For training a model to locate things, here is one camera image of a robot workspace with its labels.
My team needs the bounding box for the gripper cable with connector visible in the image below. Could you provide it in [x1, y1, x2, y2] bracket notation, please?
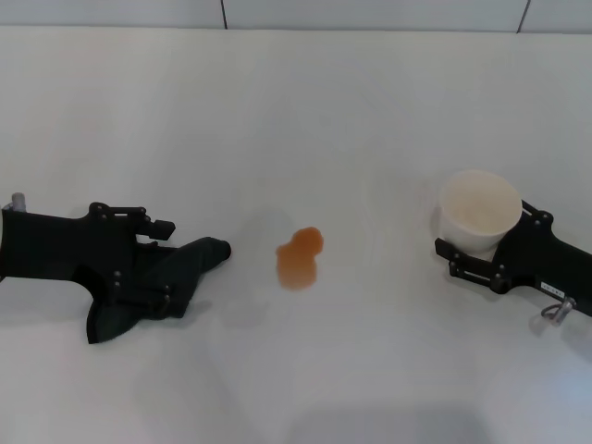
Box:
[539, 297, 577, 324]
[3, 192, 29, 215]

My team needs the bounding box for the left gripper cable with connector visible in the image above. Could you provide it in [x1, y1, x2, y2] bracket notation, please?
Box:
[3, 192, 29, 215]

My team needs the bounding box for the right gripper cable with connector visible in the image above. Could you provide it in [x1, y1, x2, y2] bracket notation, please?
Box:
[539, 297, 577, 324]

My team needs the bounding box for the orange liquid stain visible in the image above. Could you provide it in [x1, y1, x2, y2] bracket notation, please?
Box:
[276, 226, 326, 293]

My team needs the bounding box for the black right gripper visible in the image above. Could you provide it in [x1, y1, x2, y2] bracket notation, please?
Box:
[434, 199, 592, 319]

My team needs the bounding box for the white paper cup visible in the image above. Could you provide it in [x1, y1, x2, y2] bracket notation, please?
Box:
[438, 168, 524, 255]

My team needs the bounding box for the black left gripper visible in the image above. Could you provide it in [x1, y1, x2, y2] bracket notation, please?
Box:
[0, 202, 187, 321]

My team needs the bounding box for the dark blue rag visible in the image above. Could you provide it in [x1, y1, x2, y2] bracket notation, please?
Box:
[85, 236, 232, 346]

